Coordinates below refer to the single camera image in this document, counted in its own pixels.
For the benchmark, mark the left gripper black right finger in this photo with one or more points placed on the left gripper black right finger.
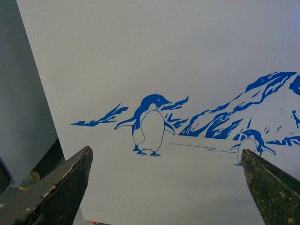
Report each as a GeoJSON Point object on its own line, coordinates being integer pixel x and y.
{"type": "Point", "coordinates": [275, 193]}

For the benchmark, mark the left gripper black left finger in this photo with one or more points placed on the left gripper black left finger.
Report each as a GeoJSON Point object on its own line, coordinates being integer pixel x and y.
{"type": "Point", "coordinates": [55, 199]}

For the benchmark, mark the white chest freezer blue rim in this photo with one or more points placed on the white chest freezer blue rim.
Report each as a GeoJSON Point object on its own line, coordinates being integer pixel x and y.
{"type": "Point", "coordinates": [167, 93]}

